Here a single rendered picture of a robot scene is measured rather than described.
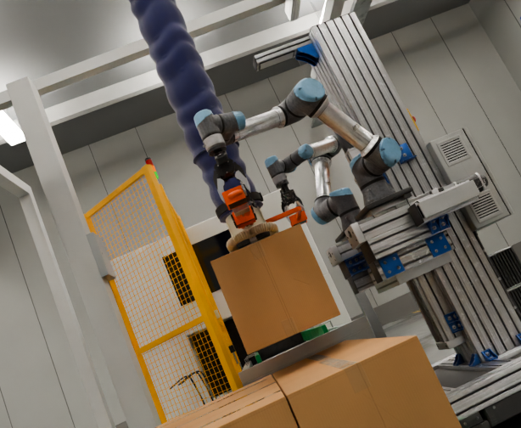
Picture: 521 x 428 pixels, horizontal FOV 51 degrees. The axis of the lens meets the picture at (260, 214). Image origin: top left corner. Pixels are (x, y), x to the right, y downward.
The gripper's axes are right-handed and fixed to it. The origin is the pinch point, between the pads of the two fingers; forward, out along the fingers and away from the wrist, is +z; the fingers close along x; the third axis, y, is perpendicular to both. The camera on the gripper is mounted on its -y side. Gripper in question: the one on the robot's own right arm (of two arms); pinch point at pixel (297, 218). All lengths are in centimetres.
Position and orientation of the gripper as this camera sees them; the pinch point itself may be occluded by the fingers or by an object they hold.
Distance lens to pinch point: 285.9
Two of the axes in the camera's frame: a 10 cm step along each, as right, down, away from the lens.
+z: 4.1, 8.9, -2.0
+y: -0.4, -2.0, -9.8
